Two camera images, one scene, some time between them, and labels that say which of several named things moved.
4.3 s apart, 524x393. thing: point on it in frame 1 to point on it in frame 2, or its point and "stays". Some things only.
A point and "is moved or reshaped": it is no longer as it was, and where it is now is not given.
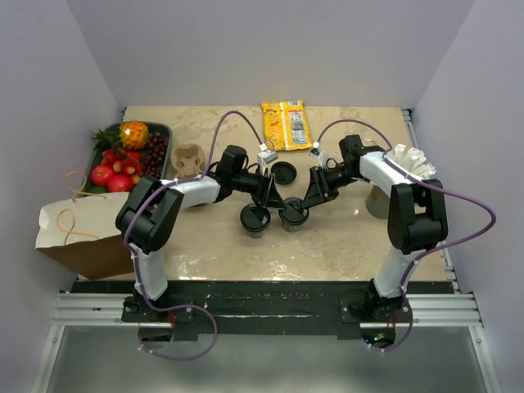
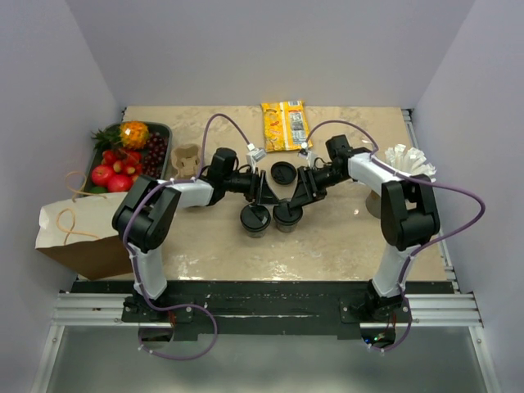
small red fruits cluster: [124, 162] stays
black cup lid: [255, 218] stays
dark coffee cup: [255, 234] stays
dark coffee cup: [292, 228] is moved or reshaped
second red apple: [119, 183] stays
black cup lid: [293, 213] is moved or reshaped
